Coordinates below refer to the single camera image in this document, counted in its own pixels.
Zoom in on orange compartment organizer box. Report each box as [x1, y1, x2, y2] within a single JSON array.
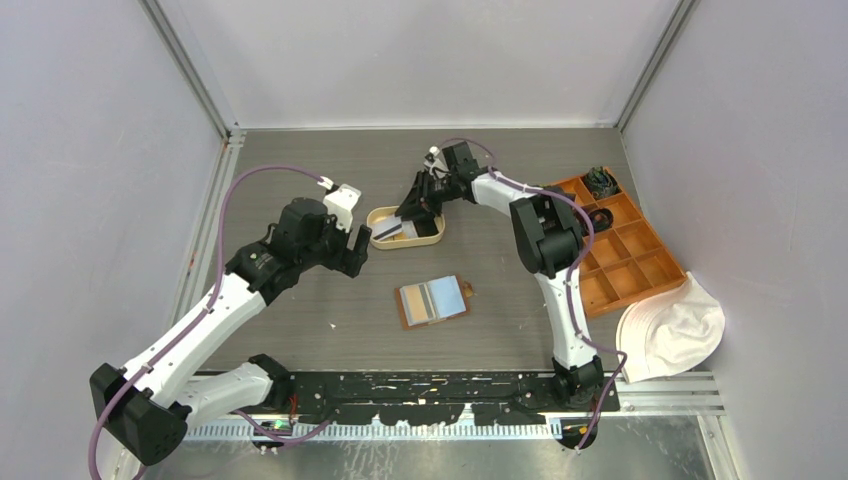
[[556, 173, 686, 318]]

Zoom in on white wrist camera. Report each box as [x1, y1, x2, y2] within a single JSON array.
[[424, 146, 448, 178], [322, 184, 362, 233]]

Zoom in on white bucket hat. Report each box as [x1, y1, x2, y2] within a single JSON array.
[[616, 272, 726, 383]]

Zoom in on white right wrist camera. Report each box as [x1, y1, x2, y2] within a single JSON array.
[[424, 146, 448, 178]]

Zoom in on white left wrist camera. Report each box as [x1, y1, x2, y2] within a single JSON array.
[[322, 184, 362, 233]]

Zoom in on cream oval tray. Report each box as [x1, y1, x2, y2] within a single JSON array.
[[366, 206, 446, 250]]

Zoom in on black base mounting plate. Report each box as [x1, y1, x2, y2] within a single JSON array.
[[243, 371, 602, 427]]

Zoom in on white cards in tray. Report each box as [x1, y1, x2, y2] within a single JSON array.
[[372, 215, 418, 241]]

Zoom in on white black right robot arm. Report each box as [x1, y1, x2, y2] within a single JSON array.
[[396, 142, 604, 411]]

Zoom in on brown leather card holder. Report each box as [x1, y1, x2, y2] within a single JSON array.
[[394, 275, 474, 330]]

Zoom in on orange gold card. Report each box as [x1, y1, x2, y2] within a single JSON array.
[[400, 283, 435, 326]]

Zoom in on dark green item bundle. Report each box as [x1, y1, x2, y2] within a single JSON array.
[[582, 166, 620, 200]]

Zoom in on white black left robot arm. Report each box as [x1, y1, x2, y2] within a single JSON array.
[[89, 185, 370, 466]]

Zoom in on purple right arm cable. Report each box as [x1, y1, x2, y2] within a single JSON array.
[[440, 137, 627, 372]]

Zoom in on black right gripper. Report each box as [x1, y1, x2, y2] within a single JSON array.
[[394, 170, 457, 224]]

